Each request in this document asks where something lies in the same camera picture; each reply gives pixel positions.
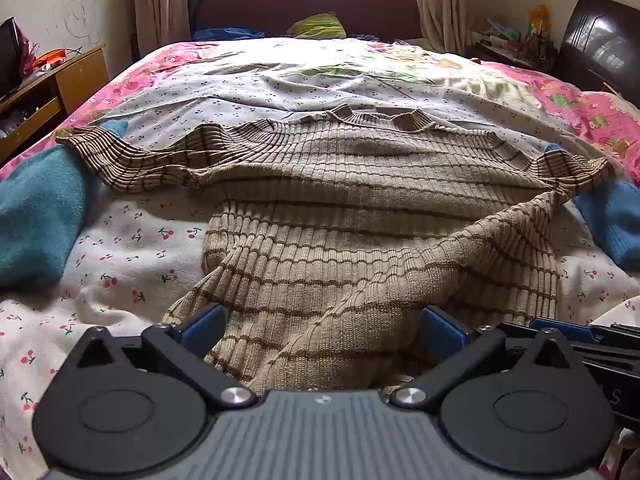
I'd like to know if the blue knit garment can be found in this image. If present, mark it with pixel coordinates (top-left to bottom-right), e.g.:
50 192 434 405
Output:
542 142 640 271

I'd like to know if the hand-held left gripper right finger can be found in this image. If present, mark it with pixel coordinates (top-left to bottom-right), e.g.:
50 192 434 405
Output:
385 306 581 408

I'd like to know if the green pillow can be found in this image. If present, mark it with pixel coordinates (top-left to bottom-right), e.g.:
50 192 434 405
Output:
286 11 347 39

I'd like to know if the yellow toy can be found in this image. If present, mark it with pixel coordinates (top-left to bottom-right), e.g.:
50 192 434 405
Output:
530 4 551 36

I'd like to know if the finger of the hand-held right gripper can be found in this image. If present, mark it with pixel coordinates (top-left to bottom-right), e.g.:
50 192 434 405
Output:
529 316 640 346

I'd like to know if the teal fuzzy garment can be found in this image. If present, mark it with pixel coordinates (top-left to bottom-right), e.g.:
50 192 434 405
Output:
0 120 130 292

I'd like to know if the black monitor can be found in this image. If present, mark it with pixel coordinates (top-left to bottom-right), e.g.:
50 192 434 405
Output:
0 16 23 101

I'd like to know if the pink cartoon-print quilt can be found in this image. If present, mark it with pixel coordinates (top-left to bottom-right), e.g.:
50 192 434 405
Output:
0 35 640 186

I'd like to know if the orange tool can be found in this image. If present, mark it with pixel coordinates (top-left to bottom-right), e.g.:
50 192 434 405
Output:
32 49 68 68

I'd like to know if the pile of books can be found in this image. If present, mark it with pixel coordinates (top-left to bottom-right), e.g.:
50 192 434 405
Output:
470 17 531 61

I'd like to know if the beige curtain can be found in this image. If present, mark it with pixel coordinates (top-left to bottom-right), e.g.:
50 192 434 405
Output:
134 0 192 56
411 0 483 56

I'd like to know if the dark wooden board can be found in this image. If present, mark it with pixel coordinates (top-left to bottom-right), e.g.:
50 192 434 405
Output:
557 0 640 96

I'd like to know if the blue cloth by headboard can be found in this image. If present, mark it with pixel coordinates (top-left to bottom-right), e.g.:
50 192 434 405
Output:
192 27 266 42

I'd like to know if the maroon bed headboard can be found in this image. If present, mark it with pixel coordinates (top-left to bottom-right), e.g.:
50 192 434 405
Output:
195 0 421 41

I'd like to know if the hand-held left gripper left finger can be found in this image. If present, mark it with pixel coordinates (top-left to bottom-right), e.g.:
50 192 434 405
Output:
65 304 257 408

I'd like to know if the cherry-print bed sheet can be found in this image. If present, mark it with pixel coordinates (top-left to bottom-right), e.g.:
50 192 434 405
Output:
0 37 640 480

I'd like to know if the wooden side cabinet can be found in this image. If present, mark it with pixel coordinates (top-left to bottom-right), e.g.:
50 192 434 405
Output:
0 44 110 161

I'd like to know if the tan striped knit sweater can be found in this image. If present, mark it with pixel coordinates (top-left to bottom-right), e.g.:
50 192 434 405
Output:
56 104 617 395

